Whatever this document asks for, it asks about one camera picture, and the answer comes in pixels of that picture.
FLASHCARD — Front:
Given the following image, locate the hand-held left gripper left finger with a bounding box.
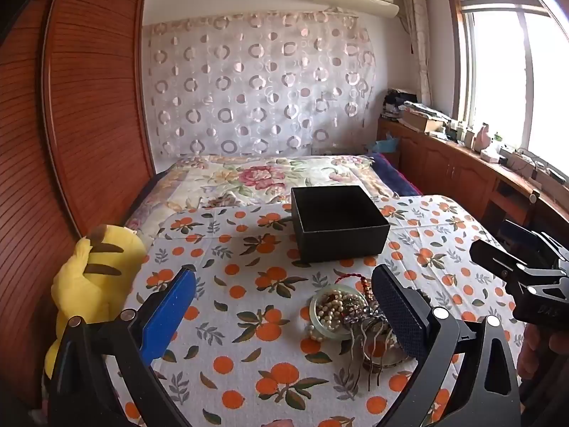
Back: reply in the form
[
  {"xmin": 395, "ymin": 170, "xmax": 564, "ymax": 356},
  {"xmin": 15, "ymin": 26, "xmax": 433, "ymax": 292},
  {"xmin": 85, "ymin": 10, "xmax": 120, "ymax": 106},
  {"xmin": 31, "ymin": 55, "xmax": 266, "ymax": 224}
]
[{"xmin": 47, "ymin": 264, "xmax": 198, "ymax": 427}]

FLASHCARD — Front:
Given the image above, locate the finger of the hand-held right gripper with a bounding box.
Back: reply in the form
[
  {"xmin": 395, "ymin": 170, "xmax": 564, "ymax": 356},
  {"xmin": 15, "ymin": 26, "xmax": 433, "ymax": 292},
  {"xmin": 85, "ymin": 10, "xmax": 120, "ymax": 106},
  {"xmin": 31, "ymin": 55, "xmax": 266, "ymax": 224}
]
[
  {"xmin": 470, "ymin": 239, "xmax": 534, "ymax": 283},
  {"xmin": 498, "ymin": 220, "xmax": 569, "ymax": 273}
]

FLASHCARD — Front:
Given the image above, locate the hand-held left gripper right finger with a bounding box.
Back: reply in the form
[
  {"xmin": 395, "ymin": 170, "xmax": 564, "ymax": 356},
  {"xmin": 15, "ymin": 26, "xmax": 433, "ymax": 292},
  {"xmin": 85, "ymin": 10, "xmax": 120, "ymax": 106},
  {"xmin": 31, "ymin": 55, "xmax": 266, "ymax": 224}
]
[{"xmin": 371, "ymin": 264, "xmax": 523, "ymax": 427}]

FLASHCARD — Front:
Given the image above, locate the red string bracelet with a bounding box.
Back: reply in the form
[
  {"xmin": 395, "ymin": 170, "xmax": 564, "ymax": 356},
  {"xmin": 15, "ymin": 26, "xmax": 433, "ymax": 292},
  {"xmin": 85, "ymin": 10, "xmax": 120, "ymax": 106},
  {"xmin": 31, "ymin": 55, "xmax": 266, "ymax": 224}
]
[{"xmin": 334, "ymin": 273, "xmax": 375, "ymax": 304}]

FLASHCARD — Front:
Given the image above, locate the beige pearl necklace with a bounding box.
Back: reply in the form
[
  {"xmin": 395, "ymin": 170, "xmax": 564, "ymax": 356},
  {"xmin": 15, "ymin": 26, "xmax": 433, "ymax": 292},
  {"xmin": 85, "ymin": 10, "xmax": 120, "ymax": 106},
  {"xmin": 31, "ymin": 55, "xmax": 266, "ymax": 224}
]
[{"xmin": 315, "ymin": 291, "xmax": 356, "ymax": 326}]

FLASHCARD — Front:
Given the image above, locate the green jade bangle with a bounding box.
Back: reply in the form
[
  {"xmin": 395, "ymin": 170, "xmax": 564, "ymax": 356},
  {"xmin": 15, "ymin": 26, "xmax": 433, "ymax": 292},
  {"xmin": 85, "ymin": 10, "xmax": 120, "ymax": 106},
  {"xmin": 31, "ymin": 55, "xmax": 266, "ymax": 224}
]
[{"xmin": 309, "ymin": 287, "xmax": 363, "ymax": 336}]

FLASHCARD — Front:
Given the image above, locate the black square box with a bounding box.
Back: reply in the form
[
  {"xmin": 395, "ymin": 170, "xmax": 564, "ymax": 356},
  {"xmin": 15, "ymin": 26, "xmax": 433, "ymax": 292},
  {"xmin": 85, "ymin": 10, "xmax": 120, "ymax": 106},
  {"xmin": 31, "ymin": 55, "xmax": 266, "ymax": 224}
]
[{"xmin": 291, "ymin": 185, "xmax": 392, "ymax": 264}]

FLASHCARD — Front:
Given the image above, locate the person's right hand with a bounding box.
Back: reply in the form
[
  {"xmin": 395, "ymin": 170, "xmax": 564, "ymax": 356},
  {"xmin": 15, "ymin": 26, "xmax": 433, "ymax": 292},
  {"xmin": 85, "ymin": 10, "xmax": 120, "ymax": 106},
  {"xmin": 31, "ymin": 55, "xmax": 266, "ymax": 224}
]
[{"xmin": 517, "ymin": 320, "xmax": 569, "ymax": 381}]

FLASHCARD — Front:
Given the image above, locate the silver rhinestone hair clip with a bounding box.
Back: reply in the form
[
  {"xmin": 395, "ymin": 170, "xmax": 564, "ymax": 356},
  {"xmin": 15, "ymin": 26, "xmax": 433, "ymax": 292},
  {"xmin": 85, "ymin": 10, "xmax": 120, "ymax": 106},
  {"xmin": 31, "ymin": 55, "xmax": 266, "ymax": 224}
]
[{"xmin": 342, "ymin": 301, "xmax": 379, "ymax": 326}]

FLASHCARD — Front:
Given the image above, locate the metal hair comb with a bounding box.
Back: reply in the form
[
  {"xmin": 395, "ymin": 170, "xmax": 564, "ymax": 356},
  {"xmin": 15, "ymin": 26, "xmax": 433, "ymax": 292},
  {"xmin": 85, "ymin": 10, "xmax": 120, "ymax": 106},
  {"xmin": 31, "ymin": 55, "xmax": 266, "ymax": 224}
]
[{"xmin": 344, "ymin": 325, "xmax": 419, "ymax": 392}]

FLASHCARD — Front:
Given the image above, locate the orange fruit print tablecloth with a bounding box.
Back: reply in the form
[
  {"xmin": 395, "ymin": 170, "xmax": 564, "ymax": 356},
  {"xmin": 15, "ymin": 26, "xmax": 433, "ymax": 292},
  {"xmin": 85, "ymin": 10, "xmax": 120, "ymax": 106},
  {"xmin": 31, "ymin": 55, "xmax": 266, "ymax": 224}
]
[{"xmin": 120, "ymin": 193, "xmax": 527, "ymax": 427}]

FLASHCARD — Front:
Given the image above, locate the yellow plush toy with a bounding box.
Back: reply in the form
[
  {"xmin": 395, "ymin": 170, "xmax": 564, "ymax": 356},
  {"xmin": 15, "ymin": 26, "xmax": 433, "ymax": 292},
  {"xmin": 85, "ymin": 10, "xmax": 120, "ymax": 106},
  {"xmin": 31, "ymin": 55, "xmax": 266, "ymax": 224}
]
[{"xmin": 42, "ymin": 223, "xmax": 149, "ymax": 392}]

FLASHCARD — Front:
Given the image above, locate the brown wooden cabinet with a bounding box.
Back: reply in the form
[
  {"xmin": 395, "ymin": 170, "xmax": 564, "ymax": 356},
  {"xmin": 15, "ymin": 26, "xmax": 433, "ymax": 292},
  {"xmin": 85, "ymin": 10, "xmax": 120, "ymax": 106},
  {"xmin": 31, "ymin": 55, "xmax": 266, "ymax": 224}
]
[{"xmin": 377, "ymin": 118, "xmax": 569, "ymax": 232}]

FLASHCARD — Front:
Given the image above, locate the pink figurine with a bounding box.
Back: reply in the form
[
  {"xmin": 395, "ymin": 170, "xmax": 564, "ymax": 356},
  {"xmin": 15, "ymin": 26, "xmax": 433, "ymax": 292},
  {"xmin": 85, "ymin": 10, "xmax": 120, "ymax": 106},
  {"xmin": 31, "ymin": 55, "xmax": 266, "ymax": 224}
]
[{"xmin": 473, "ymin": 122, "xmax": 492, "ymax": 152}]

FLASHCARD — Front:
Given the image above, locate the dark blue blanket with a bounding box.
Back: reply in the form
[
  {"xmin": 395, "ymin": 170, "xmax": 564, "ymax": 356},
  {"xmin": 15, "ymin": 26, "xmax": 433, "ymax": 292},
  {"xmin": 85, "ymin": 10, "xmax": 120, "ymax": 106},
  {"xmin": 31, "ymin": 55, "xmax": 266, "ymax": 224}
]
[{"xmin": 369, "ymin": 153, "xmax": 423, "ymax": 199}]

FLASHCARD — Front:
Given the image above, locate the cardboard box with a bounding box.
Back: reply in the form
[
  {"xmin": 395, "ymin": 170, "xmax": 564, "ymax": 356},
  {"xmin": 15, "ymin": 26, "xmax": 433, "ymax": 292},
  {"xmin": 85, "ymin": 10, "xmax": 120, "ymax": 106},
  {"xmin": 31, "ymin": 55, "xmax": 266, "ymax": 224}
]
[{"xmin": 400, "ymin": 109, "xmax": 445, "ymax": 134}]

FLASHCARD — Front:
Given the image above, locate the floral bedsheet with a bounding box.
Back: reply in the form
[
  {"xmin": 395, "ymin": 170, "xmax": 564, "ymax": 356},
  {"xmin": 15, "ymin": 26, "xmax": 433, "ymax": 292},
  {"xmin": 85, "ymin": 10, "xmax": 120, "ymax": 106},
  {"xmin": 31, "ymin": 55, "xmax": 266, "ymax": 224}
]
[{"xmin": 127, "ymin": 155, "xmax": 396, "ymax": 232}]

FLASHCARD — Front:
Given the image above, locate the dark clothes pile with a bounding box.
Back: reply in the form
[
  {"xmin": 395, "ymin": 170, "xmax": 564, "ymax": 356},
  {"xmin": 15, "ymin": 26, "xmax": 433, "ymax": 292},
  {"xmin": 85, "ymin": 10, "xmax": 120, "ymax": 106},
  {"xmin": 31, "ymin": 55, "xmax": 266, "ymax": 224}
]
[{"xmin": 382, "ymin": 89, "xmax": 419, "ymax": 121}]

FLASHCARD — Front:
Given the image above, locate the white window curtain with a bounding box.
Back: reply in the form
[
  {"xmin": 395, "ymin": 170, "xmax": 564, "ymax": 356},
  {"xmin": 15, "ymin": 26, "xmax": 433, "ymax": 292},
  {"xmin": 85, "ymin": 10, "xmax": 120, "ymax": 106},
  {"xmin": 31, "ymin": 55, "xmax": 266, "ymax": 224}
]
[{"xmin": 402, "ymin": 0, "xmax": 434, "ymax": 107}]

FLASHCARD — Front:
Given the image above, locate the circle pattern sheer curtain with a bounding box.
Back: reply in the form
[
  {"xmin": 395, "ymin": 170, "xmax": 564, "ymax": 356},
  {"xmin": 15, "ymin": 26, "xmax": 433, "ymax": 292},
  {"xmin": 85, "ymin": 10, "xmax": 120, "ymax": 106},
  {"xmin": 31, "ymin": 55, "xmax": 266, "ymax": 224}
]
[{"xmin": 142, "ymin": 11, "xmax": 376, "ymax": 165}]

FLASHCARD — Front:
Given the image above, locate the wooden frame window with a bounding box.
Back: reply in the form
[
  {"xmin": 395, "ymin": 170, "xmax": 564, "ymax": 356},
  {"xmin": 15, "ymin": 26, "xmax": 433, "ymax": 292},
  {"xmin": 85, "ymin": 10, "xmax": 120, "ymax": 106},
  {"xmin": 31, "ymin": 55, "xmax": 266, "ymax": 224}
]
[{"xmin": 447, "ymin": 0, "xmax": 569, "ymax": 166}]

